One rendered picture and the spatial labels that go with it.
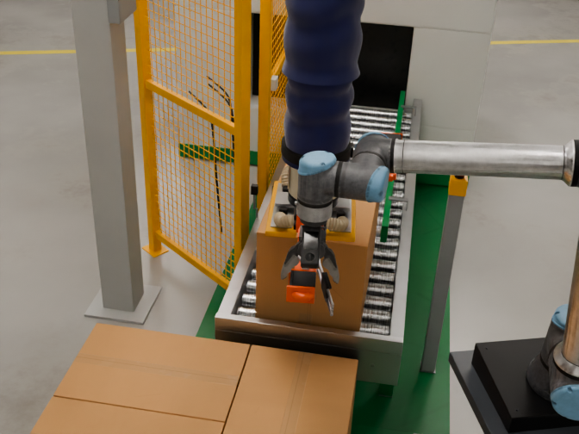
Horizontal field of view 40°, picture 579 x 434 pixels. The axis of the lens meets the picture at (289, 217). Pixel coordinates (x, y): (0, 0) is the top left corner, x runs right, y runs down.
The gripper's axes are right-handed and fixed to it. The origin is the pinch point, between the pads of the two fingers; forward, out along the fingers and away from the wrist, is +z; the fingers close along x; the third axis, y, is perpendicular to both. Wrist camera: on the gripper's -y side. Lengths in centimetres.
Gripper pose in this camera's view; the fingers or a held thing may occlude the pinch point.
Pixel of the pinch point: (309, 283)
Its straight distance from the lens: 214.6
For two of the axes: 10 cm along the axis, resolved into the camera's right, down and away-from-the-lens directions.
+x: -10.0, -0.7, 0.5
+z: -0.4, 8.5, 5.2
